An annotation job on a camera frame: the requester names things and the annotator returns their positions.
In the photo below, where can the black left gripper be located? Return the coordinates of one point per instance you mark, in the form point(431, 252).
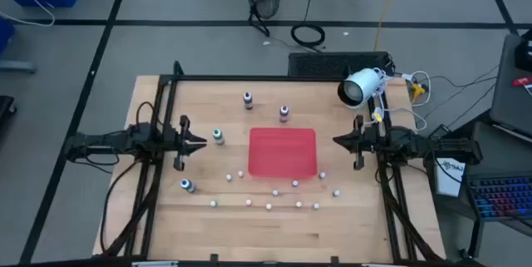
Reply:
point(182, 142)

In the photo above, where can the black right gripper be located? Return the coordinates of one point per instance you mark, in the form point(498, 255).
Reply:
point(359, 142)

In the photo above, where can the green-capped colouring bottle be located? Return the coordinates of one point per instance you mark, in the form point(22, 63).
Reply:
point(218, 137)

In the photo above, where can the small white-capped colouring bottle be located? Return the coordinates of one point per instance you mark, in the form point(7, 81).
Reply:
point(316, 206)
point(213, 203)
point(298, 204)
point(229, 177)
point(322, 175)
point(248, 202)

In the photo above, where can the small purple colouring bottle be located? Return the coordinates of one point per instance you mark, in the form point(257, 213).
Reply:
point(336, 193)

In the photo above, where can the small orange colouring bottle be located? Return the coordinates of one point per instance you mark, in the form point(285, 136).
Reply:
point(240, 174)

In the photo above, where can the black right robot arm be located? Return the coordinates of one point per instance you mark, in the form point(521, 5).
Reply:
point(436, 146)

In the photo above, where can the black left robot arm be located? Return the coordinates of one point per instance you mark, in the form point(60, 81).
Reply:
point(104, 142)

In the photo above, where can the blue-capped colouring bottle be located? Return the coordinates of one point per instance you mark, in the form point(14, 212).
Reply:
point(188, 185)

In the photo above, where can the black-capped colouring bottle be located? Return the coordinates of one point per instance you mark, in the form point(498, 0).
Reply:
point(248, 101)

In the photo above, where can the purple-capped colouring bottle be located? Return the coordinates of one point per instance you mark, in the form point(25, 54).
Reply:
point(284, 114)

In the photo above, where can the red translucent plastic tray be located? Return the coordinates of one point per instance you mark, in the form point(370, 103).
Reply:
point(274, 154)

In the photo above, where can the black computer tower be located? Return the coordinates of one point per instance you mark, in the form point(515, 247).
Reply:
point(332, 64)

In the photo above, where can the yellow plug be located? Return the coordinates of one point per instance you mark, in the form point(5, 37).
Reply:
point(417, 89)

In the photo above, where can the black lattice support strut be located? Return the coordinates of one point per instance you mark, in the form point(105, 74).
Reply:
point(129, 229)
point(409, 225)

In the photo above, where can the white paper sign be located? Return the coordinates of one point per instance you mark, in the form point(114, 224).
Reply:
point(449, 179)

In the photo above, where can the black table clamp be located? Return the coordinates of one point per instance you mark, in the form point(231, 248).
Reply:
point(214, 257)
point(334, 258)

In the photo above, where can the black rolling cart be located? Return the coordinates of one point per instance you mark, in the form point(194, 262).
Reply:
point(498, 150)

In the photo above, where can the backlit rainbow keyboard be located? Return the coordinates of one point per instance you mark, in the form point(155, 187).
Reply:
point(498, 196)

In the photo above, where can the grey desk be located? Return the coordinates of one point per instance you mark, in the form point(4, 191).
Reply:
point(509, 92)

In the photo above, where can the red hand tool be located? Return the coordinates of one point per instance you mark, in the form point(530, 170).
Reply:
point(521, 81)

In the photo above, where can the grey metal foot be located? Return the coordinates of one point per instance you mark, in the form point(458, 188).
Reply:
point(16, 66)

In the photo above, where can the black desk device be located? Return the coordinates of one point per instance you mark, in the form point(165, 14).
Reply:
point(524, 52)

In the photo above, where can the white bullet camera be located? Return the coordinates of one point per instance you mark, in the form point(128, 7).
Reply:
point(365, 84)

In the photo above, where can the black aluminium table frame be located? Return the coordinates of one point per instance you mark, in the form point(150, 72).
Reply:
point(249, 78)

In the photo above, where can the silver aluminium rail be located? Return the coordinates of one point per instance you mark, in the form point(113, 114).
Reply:
point(156, 264)
point(378, 265)

